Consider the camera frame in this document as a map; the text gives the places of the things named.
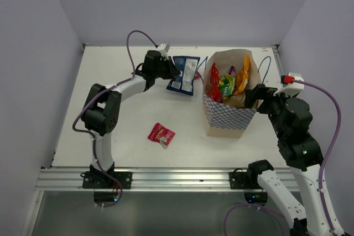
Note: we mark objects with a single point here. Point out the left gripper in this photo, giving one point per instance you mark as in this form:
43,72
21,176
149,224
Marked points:
173,71

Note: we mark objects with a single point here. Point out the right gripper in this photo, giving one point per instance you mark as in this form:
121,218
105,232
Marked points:
252,94

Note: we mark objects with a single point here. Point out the light blue chips bag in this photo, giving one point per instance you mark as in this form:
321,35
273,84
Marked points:
236,101

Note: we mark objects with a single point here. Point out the dark blue snack packet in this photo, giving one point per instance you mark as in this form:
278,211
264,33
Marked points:
184,82

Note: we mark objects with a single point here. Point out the orange snack packet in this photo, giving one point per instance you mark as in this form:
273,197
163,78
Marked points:
242,78

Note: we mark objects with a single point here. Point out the green Fox's candy bag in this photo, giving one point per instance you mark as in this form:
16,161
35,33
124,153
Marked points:
227,85

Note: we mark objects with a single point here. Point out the purple white snack packet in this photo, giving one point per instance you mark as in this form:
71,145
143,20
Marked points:
231,71

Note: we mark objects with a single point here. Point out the red cookie snack bag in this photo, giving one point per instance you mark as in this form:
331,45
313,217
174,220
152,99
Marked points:
212,88

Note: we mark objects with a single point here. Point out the blue checkered paper bag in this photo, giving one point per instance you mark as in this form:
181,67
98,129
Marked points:
223,120

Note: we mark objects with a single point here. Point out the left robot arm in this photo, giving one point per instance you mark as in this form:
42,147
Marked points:
100,113

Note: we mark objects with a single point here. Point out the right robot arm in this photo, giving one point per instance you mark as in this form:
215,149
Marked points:
290,117

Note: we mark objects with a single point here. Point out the small red candy packet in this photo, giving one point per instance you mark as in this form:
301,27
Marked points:
161,135

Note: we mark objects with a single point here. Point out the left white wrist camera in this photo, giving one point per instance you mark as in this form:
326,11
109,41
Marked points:
163,48

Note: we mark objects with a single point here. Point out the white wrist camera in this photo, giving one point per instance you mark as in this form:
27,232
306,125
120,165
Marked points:
292,85
163,48

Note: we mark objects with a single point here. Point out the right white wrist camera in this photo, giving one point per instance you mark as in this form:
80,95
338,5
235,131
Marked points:
292,85

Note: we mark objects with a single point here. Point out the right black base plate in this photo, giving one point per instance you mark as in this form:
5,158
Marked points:
253,193

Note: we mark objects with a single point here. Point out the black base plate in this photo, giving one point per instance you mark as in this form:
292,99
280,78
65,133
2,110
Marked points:
253,193
121,178

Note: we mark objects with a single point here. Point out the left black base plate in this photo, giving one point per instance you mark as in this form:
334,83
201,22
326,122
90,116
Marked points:
121,178

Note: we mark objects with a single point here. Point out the aluminium mounting rail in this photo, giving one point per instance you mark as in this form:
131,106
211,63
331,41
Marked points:
163,180

